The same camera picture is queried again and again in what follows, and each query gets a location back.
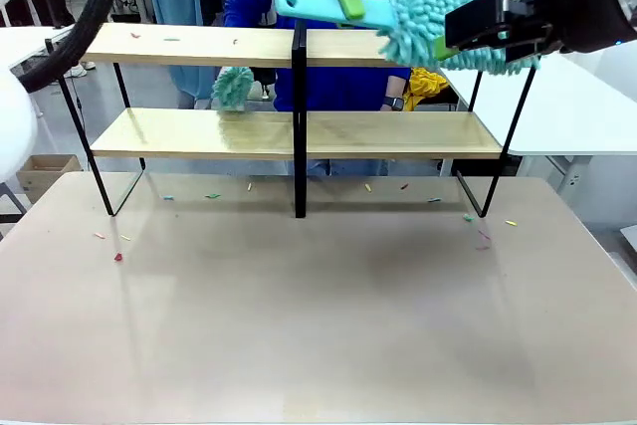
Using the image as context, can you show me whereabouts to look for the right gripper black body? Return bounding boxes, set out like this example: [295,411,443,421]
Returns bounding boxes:
[546,0,637,54]

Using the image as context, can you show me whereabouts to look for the teal chenille duster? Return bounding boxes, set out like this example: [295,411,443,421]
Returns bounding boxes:
[211,65,255,112]
[272,0,542,77]

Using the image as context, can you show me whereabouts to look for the person's left forearm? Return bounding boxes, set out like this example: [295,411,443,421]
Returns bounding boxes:
[382,75,405,101]

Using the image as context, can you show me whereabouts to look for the large white table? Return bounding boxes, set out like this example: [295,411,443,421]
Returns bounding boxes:
[440,54,637,157]

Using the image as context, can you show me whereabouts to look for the person in blue sweater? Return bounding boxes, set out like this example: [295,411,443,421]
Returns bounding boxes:
[222,0,430,180]

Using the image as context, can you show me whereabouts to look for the yellow cloth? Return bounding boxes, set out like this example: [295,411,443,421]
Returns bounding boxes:
[405,68,449,110]

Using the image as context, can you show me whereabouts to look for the background person dark trousers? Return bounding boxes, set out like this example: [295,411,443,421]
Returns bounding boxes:
[37,0,96,79]

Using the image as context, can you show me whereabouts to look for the white side table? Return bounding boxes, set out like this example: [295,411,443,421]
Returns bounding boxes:
[0,26,71,73]

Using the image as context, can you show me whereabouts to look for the cardboard box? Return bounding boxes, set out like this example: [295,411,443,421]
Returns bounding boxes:
[15,154,84,205]

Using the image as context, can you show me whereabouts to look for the black metal stand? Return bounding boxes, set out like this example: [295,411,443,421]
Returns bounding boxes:
[0,180,29,242]

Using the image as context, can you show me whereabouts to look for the two-tier wooden shelf black frame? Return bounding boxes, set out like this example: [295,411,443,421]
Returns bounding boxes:
[45,21,541,220]

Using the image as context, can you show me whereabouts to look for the black cable sleeve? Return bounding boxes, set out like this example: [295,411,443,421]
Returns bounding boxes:
[17,0,128,94]

